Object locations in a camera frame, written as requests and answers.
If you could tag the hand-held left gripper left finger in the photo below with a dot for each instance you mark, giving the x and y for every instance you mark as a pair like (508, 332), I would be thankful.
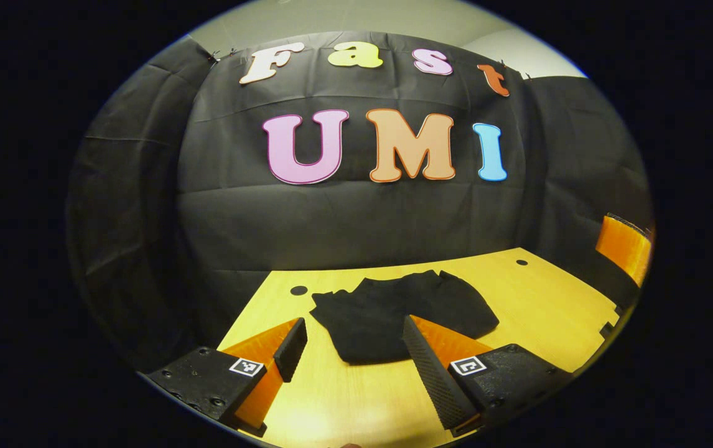
(291, 351)

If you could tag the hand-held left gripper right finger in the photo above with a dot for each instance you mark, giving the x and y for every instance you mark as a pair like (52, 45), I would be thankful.
(425, 367)

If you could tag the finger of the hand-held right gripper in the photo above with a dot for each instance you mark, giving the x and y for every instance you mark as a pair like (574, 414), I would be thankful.
(624, 247)

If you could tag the black button cardigan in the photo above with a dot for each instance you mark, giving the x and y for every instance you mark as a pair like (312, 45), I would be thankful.
(381, 317)

